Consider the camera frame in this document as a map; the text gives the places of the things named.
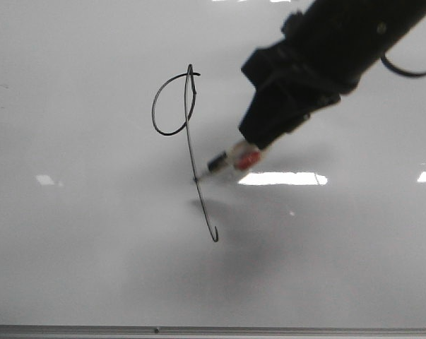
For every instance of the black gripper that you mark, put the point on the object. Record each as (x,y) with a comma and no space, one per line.
(287,88)

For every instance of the black whiteboard marker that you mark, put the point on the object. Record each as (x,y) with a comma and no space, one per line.
(240,158)

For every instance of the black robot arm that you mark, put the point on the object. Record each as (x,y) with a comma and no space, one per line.
(324,52)

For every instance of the white whiteboard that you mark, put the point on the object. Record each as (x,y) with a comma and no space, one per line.
(100,223)

